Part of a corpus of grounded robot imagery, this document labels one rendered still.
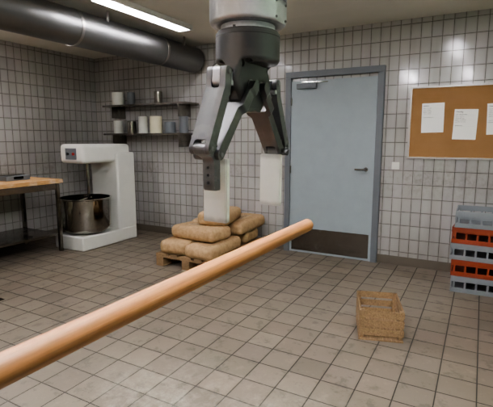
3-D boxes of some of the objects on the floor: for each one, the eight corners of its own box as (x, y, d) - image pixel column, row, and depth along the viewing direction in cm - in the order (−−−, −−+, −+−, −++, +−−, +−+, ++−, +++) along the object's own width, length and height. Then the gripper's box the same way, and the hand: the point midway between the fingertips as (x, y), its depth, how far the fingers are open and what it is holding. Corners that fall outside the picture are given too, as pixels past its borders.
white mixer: (85, 253, 518) (78, 144, 498) (49, 247, 550) (42, 144, 530) (141, 237, 605) (138, 143, 585) (108, 232, 636) (103, 143, 616)
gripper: (216, -6, 37) (217, 236, 40) (315, 47, 58) (310, 202, 62) (149, 6, 40) (155, 227, 44) (266, 52, 62) (264, 198, 65)
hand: (246, 203), depth 53 cm, fingers open, 13 cm apart
